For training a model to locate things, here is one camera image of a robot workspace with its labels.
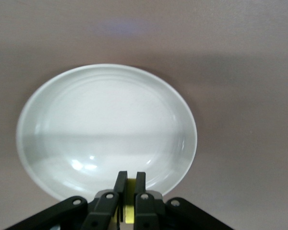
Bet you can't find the yellow foam letter h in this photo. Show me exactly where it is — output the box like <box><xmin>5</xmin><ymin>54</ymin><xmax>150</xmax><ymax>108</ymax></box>
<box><xmin>123</xmin><ymin>178</ymin><xmax>138</xmax><ymax>225</ymax></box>

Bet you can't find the beige brown round plate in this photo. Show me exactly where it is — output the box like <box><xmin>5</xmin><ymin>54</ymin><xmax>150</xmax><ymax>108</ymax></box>
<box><xmin>16</xmin><ymin>63</ymin><xmax>198</xmax><ymax>202</ymax></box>

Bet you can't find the brown table cover sheet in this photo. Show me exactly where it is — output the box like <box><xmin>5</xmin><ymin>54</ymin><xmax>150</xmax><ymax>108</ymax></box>
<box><xmin>0</xmin><ymin>0</ymin><xmax>288</xmax><ymax>230</ymax></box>

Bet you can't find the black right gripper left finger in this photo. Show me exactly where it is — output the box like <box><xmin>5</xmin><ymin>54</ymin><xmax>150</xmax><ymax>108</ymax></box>
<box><xmin>5</xmin><ymin>170</ymin><xmax>128</xmax><ymax>230</ymax></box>

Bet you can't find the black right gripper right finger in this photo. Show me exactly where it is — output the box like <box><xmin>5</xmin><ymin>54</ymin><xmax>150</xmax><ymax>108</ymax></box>
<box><xmin>133</xmin><ymin>171</ymin><xmax>231</xmax><ymax>230</ymax></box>

